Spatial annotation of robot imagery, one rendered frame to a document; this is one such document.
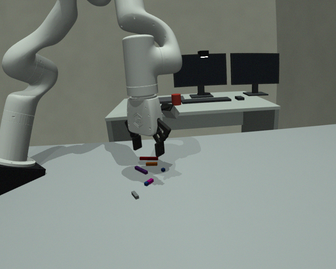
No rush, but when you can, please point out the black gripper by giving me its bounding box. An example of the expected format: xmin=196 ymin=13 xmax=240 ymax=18
xmin=125 ymin=94 xmax=171 ymax=157

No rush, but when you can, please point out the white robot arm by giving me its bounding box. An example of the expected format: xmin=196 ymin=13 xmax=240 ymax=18
xmin=0 ymin=0 xmax=182 ymax=167

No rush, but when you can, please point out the purple rod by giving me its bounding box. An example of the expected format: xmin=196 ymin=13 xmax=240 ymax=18
xmin=135 ymin=166 xmax=148 ymax=174

